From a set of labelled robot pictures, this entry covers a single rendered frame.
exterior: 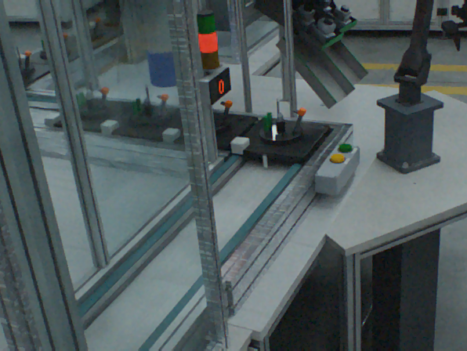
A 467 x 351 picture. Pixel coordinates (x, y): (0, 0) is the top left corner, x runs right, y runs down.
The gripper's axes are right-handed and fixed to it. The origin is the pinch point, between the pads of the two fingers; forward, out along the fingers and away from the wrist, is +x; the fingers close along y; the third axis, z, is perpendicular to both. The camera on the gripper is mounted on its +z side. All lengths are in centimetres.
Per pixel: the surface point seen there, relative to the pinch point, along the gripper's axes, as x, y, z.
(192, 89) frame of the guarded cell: -39, 89, -98
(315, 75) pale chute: 4, 52, -1
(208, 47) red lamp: -21, 85, -29
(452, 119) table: 30.4, 3.9, 3.2
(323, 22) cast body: -12.1, 47.7, 2.4
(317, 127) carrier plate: 17, 54, -14
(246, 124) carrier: 16, 77, -6
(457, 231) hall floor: 120, -20, 54
